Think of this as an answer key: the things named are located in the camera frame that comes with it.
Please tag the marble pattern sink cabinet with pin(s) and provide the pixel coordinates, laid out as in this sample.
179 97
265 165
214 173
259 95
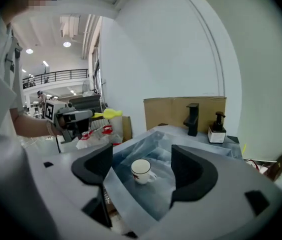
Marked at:
156 146

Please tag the small cardboard box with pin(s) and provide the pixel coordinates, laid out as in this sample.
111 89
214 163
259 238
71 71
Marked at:
127 129

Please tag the black white soap dispenser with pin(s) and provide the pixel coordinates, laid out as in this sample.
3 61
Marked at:
217 135

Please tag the person's left hand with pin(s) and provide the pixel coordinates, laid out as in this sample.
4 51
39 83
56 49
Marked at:
61 124

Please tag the white wall conduit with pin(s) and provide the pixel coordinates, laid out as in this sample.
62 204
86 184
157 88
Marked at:
220 84

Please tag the person's head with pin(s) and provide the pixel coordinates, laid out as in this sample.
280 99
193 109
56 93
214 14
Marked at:
26 1

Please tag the yellow thin stick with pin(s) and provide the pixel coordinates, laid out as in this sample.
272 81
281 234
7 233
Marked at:
244 150

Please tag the person's left forearm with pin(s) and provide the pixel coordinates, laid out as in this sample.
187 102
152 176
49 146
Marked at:
31 126

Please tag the large cardboard sheet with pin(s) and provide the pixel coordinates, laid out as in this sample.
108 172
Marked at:
166 114

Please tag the round ceiling light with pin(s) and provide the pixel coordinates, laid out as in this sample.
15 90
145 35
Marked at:
29 51
67 44

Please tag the black faucet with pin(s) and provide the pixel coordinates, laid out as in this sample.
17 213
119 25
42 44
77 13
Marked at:
193 121

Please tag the black metal cabinet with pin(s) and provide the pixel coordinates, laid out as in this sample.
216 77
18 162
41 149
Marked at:
86 101

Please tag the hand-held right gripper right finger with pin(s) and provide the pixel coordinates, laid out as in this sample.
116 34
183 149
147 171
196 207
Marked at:
218 204

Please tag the yellow sponge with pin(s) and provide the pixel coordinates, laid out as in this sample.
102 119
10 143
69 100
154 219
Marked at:
111 113

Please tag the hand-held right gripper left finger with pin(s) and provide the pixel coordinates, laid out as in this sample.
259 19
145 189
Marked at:
63 184

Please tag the white ceiling duct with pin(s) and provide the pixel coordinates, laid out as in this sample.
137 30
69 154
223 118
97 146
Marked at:
69 25

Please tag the white cup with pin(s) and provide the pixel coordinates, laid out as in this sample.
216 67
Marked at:
141 170

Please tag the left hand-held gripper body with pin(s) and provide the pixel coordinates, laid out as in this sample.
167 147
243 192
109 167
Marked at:
52 111

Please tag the black balcony railing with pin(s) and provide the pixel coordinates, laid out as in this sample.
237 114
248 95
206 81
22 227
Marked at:
56 76

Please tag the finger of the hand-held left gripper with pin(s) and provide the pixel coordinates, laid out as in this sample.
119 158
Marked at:
81 114

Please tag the black standing fan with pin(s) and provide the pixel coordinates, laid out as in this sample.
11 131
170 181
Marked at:
86 86

